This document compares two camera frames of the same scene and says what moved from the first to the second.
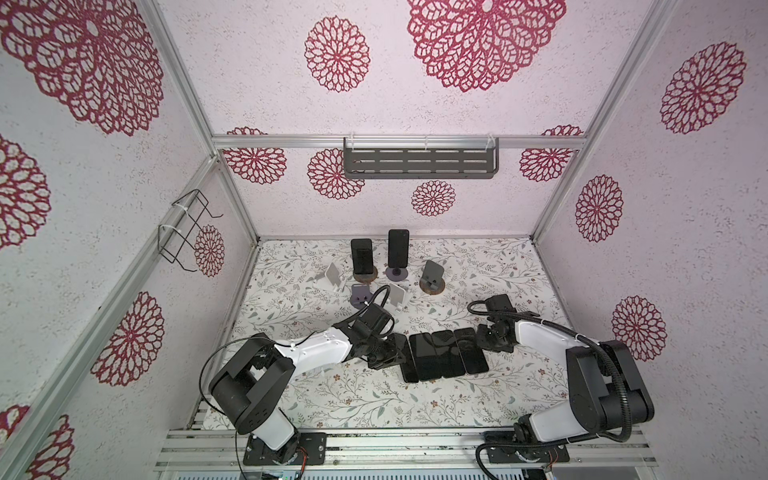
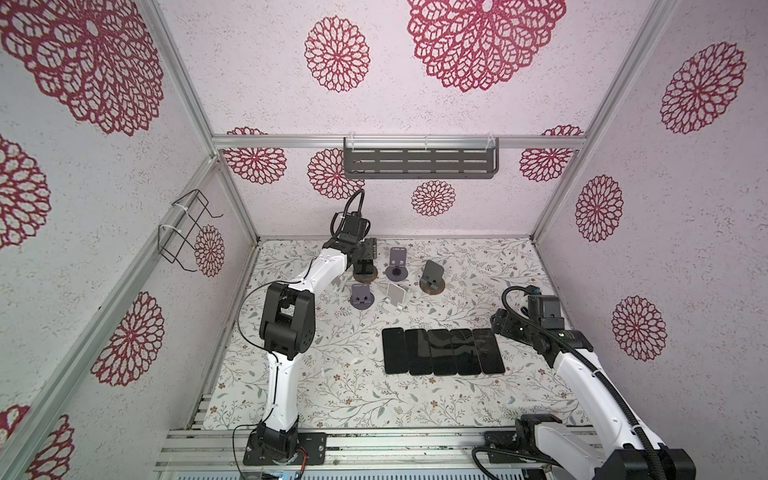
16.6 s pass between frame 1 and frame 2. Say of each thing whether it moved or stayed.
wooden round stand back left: stayed
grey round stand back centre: stayed
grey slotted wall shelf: stayed
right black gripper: moved
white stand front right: stayed
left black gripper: moved
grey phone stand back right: stayed
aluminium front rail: stayed
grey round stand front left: stayed
